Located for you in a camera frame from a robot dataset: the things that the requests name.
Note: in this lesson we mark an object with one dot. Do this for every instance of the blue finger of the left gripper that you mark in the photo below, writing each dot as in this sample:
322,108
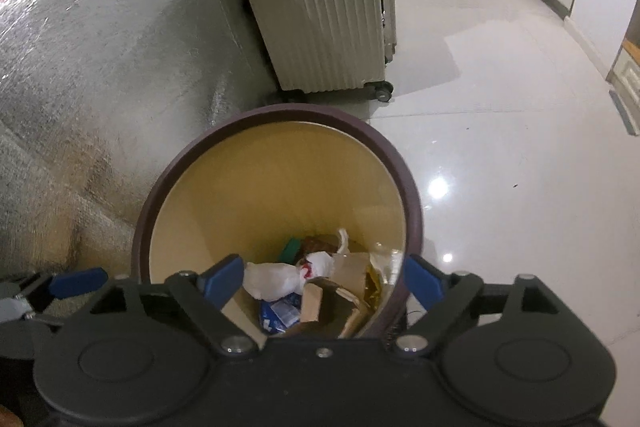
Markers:
75,282

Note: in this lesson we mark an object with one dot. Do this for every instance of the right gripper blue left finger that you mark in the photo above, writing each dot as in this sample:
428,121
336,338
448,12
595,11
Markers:
203,296

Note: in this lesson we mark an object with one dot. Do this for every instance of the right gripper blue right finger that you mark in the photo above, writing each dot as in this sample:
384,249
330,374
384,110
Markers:
447,300

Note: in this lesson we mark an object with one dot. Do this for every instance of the white crumpled plastic bag trash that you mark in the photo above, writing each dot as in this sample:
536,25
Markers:
316,258

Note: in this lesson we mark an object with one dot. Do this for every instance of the blue white wrapper trash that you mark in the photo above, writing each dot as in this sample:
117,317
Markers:
277,317

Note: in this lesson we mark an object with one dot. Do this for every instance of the green packaging trash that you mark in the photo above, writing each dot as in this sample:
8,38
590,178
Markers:
290,251

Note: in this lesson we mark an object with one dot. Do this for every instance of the brown rimmed yellow trash bin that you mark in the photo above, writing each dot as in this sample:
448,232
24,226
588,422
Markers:
272,174

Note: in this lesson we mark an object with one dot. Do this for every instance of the brown cardboard trash piece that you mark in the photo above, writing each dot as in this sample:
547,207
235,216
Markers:
340,305

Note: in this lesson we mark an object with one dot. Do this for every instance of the cream hard-shell suitcase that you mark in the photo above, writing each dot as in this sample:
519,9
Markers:
325,45

